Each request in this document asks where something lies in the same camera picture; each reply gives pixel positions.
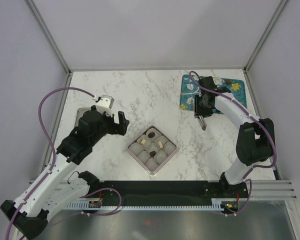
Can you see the white cable duct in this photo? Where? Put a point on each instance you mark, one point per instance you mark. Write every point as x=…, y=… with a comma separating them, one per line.
x=87, y=205

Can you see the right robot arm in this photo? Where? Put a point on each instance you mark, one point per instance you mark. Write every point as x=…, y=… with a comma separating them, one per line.
x=256, y=136

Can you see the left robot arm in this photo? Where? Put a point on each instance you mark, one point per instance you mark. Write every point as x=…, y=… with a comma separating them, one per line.
x=31, y=212

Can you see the right aluminium frame post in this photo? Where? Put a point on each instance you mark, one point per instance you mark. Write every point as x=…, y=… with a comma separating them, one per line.
x=267, y=31

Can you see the left aluminium frame post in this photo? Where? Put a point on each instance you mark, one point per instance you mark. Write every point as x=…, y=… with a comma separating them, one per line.
x=47, y=34

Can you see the dark square chocolate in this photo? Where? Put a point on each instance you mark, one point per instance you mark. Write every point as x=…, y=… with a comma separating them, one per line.
x=152, y=154

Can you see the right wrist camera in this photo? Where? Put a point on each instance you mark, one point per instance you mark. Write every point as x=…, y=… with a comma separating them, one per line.
x=207, y=82

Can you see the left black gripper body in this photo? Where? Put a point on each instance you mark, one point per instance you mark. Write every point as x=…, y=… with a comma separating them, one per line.
x=109, y=126

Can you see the pink chocolate tin box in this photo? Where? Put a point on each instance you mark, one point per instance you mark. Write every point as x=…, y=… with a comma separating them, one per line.
x=141, y=152

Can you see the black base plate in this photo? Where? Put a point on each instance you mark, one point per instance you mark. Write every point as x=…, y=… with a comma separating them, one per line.
x=173, y=193

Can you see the teal floral tray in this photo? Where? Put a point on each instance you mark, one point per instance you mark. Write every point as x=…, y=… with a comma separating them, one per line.
x=189, y=90

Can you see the aluminium frame post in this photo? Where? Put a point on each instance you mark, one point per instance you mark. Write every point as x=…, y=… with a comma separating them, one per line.
x=47, y=34
x=267, y=31

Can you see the metal tweezers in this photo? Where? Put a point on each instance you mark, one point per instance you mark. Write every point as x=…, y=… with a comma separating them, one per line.
x=202, y=122

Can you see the white rectangular chocolate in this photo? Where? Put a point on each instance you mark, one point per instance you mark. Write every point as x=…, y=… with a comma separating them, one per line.
x=160, y=144

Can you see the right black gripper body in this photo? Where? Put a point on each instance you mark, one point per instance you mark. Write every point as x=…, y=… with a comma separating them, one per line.
x=200, y=108

